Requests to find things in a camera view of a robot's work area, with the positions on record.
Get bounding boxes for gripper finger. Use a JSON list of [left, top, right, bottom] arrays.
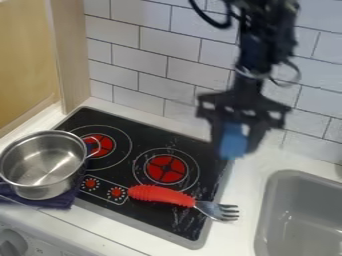
[[244, 121, 272, 156], [209, 117, 230, 158]]

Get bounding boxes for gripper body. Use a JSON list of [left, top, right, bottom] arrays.
[[196, 77, 294, 132]]

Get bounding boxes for blue toy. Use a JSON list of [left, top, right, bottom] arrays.
[[219, 121, 252, 161]]

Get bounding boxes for toy stove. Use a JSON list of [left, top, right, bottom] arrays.
[[52, 106, 234, 250]]

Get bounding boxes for toy sink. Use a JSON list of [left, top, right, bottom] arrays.
[[252, 169, 342, 256]]

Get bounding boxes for blue cloth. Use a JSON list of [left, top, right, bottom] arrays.
[[0, 181, 83, 211]]

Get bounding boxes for silver pot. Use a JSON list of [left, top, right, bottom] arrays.
[[0, 129, 102, 202]]

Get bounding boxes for fork with red handle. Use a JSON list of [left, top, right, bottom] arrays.
[[126, 183, 241, 222]]

